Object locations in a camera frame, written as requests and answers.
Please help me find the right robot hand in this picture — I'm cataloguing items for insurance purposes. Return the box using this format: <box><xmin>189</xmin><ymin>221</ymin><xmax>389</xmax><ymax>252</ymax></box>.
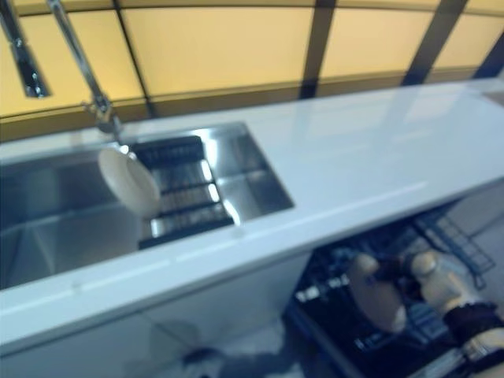
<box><xmin>374</xmin><ymin>254</ymin><xmax>425</xmax><ymax>305</ymax></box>

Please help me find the beige ceramic plate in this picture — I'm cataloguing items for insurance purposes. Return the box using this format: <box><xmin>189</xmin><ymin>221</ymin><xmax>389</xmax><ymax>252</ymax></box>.
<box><xmin>348</xmin><ymin>254</ymin><xmax>409</xmax><ymax>334</ymax></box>
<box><xmin>97</xmin><ymin>147</ymin><xmax>162</xmax><ymax>218</ymax></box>

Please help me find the white cabinet door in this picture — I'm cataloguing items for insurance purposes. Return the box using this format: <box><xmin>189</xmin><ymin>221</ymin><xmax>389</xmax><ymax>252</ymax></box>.
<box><xmin>137</xmin><ymin>251</ymin><xmax>313</xmax><ymax>378</ymax></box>
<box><xmin>0</xmin><ymin>310</ymin><xmax>170</xmax><ymax>378</ymax></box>

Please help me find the black dish drying rack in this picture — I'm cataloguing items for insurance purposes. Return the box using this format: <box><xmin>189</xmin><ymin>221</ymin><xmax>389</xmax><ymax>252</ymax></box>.
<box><xmin>129</xmin><ymin>135</ymin><xmax>235</xmax><ymax>250</ymax></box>

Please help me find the stainless steel sink basin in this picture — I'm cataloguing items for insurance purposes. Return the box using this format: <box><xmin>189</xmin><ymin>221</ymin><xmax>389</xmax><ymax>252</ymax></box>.
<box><xmin>0</xmin><ymin>121</ymin><xmax>296</xmax><ymax>291</ymax></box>

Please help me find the chrome gooseneck kitchen faucet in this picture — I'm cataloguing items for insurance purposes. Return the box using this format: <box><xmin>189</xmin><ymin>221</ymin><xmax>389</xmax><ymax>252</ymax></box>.
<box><xmin>0</xmin><ymin>0</ymin><xmax>128</xmax><ymax>143</ymax></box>

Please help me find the dark wire dishwasher rack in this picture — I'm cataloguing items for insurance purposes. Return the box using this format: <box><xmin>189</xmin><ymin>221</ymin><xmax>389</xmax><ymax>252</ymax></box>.
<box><xmin>295</xmin><ymin>211</ymin><xmax>495</xmax><ymax>355</ymax></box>

